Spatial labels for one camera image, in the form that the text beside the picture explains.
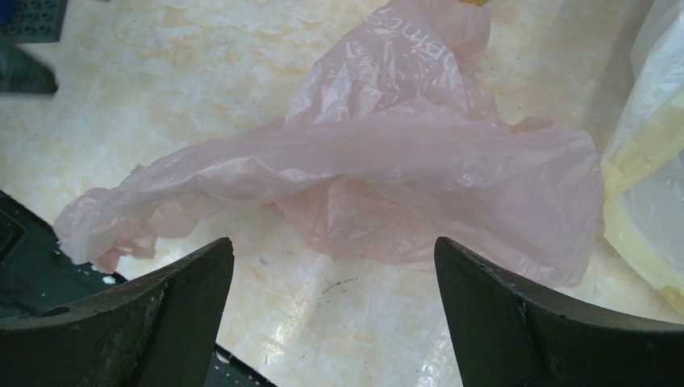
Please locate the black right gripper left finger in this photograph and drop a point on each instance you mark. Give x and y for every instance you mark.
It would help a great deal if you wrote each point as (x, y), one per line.
(157, 330)

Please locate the pink plastic trash bag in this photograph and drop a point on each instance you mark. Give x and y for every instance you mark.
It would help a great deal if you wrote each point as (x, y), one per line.
(387, 145)

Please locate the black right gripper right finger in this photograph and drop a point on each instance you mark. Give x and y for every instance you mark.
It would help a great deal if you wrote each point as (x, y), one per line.
(508, 330)

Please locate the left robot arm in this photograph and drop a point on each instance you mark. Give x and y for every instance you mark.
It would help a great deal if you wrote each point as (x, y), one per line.
(22, 73)

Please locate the large yellow translucent bag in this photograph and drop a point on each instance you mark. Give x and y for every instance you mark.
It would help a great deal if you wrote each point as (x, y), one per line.
(643, 163)

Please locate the yellow plastic trash bin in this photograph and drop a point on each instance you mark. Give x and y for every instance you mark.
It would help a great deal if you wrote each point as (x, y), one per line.
(474, 2)

